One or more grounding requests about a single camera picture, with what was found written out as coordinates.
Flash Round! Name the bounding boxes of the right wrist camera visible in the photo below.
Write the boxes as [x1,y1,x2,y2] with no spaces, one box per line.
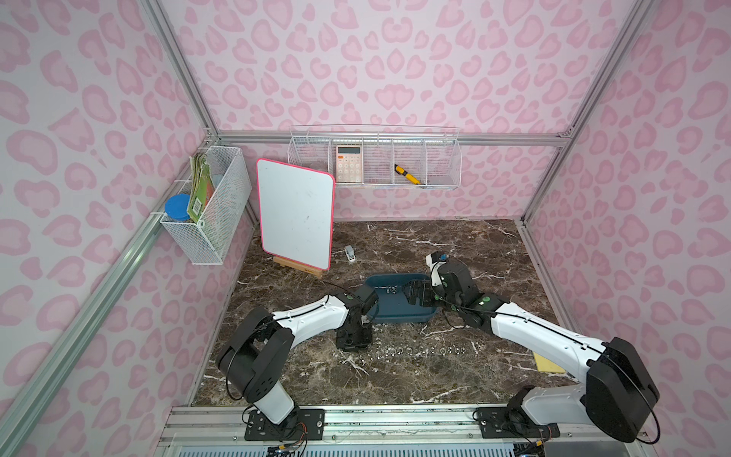
[426,251,448,288]

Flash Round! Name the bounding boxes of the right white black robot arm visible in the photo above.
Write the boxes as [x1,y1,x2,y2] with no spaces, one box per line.
[405,252,660,443]

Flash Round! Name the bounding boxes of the white wire wall shelf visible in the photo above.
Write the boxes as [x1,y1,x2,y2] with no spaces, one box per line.
[287,126,463,189]

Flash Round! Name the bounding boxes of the white pink calculator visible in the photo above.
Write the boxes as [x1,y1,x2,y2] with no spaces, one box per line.
[335,145,364,184]

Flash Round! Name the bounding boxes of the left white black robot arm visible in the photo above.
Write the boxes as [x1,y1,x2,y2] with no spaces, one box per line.
[216,285,379,428]

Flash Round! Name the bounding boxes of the pink framed whiteboard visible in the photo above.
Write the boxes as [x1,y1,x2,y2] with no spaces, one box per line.
[256,159,335,270]

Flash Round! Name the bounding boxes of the blue round lid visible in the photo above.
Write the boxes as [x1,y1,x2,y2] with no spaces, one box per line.
[165,193,190,222]

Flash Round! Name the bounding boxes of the teal plastic storage box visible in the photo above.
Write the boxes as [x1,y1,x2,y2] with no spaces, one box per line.
[365,273,437,325]

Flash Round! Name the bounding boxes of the yellow sticky note pad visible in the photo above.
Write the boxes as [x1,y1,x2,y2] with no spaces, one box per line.
[533,352,565,374]

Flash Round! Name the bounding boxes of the green paper cards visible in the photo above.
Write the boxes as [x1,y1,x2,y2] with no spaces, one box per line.
[188,152,215,223]

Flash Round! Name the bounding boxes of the white mesh wall basket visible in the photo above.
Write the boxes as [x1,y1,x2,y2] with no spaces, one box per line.
[161,146,252,266]

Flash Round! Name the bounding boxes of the row of table wing nuts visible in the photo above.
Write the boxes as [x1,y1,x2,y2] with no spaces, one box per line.
[362,345,480,361]

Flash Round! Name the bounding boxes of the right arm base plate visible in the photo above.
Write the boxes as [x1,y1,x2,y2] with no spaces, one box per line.
[472,406,561,440]

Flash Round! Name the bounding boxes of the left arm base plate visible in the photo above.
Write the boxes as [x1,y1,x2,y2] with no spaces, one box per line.
[243,407,326,442]

